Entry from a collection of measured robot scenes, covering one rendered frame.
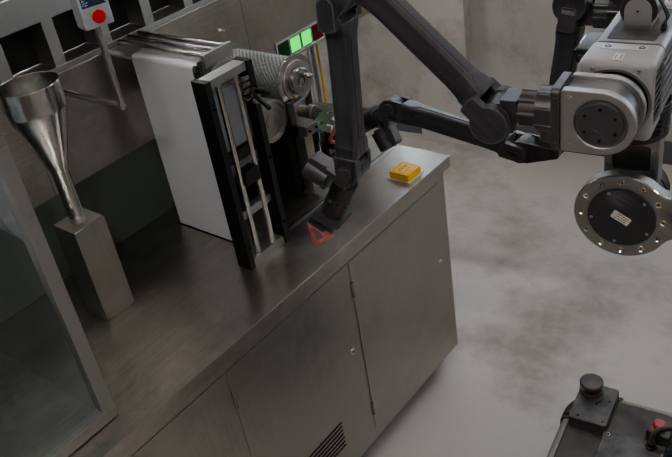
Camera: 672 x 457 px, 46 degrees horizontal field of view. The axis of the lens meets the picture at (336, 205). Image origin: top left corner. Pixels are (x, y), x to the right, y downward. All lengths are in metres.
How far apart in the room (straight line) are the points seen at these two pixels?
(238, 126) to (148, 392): 0.68
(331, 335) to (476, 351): 0.96
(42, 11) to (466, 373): 1.89
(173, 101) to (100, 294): 0.53
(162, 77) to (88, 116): 0.25
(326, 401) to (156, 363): 0.63
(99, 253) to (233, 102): 0.50
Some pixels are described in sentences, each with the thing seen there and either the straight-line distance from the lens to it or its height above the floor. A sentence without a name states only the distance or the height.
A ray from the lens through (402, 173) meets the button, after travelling 2.39.
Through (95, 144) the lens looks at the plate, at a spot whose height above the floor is 1.22.
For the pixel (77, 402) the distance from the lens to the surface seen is 1.77.
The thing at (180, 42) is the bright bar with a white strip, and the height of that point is 1.44.
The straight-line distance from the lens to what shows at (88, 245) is 2.00.
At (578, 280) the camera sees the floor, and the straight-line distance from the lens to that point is 3.43.
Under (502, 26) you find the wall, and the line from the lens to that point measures 4.19.
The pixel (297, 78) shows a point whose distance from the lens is 2.27.
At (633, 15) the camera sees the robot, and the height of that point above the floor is 1.55.
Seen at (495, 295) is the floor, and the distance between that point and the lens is 3.35.
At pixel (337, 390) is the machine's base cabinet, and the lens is 2.39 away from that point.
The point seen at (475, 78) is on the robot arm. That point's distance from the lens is 1.52.
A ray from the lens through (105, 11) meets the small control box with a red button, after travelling 1.86.
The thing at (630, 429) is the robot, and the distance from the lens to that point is 2.54.
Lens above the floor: 2.11
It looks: 31 degrees down
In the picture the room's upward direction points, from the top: 10 degrees counter-clockwise
